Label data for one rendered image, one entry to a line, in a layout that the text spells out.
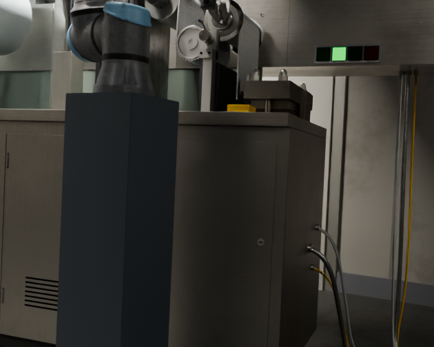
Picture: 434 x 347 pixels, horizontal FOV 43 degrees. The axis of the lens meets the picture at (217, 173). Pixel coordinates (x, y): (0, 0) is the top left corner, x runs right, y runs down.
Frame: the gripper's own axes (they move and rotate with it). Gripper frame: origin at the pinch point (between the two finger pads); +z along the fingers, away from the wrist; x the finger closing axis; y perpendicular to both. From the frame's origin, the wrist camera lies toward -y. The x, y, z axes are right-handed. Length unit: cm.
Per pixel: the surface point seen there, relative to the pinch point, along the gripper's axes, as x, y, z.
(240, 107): -15.6, -38.8, 3.2
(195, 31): 11.8, 1.6, 4.5
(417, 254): -66, 25, 178
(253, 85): -12.2, -16.4, 14.4
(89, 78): 77, 14, 36
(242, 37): -5.2, 2.2, 8.3
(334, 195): -18, 50, 162
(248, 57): -5.1, 2.7, 17.7
